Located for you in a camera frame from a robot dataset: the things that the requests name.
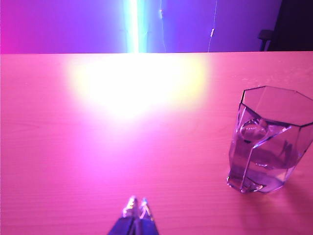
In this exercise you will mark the transparent faceted plastic mug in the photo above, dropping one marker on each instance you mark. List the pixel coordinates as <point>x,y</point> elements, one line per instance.
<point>266,147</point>

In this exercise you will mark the vertical LED light bar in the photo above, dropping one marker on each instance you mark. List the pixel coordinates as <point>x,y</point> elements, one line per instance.
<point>134,24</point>

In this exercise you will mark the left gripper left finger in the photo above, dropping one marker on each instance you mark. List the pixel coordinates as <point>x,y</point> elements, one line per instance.
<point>124,220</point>

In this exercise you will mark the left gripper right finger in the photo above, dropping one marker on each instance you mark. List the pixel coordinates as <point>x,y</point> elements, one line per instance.
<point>145,220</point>

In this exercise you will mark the black office chair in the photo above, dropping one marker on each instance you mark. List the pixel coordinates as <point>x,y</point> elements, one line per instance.
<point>293,24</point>

